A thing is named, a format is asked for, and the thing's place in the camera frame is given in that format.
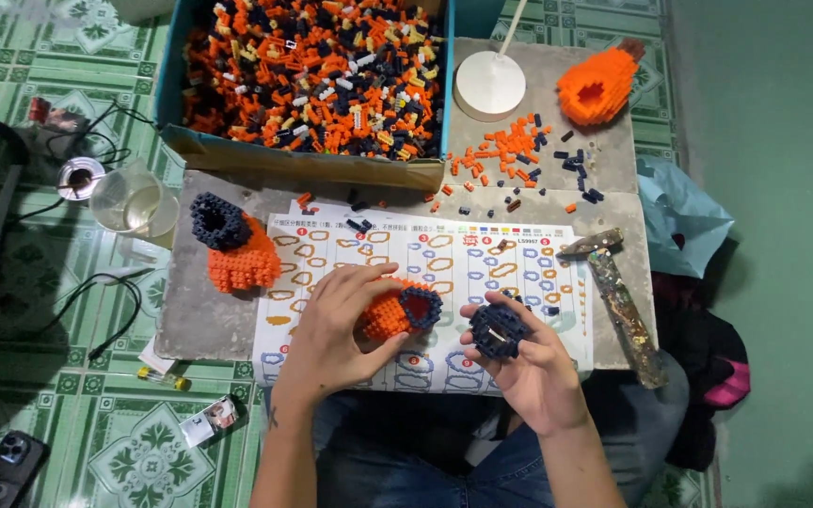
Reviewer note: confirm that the light blue plastic bag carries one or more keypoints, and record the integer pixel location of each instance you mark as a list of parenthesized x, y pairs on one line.
[(682, 219)]

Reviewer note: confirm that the black and pink cloth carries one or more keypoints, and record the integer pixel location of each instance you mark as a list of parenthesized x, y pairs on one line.
[(706, 374)]

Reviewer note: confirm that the clear plastic jug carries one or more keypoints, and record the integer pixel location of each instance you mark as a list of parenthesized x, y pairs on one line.
[(135, 201)]

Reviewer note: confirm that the paint-spattered hammer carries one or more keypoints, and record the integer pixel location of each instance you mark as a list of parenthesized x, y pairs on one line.
[(618, 303)]

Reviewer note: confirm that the small printed paper packet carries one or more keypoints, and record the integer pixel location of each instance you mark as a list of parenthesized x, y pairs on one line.
[(209, 421)]

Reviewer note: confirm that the black smartphone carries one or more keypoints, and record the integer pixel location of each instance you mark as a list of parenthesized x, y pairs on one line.
[(8, 469)]

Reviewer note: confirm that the orange and navy brick assembly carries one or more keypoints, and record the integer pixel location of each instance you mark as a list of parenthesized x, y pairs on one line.
[(237, 247)]

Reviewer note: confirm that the grey stone slab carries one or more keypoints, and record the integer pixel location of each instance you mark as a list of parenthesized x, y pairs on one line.
[(406, 204)]

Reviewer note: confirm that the printed instruction sheet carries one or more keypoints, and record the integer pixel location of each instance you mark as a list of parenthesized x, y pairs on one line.
[(442, 282)]

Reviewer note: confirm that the blue cardboard box of bricks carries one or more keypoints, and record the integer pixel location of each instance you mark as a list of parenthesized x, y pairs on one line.
[(311, 84)]

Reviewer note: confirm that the small yellow-capped vial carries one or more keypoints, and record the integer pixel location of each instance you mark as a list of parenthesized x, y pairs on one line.
[(163, 378)]

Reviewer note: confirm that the white paper slip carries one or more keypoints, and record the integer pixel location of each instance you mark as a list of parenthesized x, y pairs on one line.
[(156, 358)]

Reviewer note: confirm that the person's blue jeans legs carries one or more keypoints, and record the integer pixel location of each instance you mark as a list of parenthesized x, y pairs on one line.
[(477, 451)]

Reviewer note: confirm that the round metal tin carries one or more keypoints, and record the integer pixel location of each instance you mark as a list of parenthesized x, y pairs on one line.
[(80, 178)]

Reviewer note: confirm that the white round lamp base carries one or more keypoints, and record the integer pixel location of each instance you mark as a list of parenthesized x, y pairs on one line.
[(490, 84)]

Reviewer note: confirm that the orange brick model with brown tip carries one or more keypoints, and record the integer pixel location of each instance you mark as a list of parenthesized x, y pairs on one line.
[(597, 84)]

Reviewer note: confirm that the person's left hand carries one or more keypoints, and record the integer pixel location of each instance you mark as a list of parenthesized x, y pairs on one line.
[(322, 346)]

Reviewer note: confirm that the small red packet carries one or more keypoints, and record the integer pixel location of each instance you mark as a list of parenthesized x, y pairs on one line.
[(39, 109)]

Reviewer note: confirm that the pile of loose orange and navy bricks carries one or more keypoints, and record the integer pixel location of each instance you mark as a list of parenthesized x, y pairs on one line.
[(519, 159)]

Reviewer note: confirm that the person's right hand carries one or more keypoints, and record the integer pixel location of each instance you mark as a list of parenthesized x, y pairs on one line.
[(540, 381)]

